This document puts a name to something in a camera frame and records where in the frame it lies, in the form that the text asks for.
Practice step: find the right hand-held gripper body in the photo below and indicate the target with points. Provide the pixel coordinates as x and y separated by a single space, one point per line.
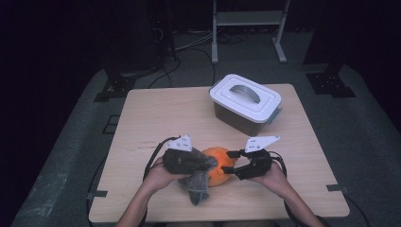
260 164

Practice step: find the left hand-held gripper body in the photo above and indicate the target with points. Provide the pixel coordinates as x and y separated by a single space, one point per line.
179 162

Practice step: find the orange plush toy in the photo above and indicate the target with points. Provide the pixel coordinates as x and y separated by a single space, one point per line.
217 157

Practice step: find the grey cloth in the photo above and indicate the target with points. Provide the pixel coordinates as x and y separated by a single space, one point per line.
197 186

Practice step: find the person's right hand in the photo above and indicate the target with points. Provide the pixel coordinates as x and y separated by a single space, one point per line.
277 181

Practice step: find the person's left hand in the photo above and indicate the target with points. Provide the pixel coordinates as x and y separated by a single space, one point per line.
157 178

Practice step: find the black tape strip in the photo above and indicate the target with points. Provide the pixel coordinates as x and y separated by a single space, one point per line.
337 188
97 194

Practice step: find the black floor tape square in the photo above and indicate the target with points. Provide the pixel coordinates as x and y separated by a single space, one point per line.
105 124

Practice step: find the white metal stand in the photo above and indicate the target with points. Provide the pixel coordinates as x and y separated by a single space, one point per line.
249 18

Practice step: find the black stand with base plate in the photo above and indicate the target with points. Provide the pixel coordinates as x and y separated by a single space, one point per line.
331 83

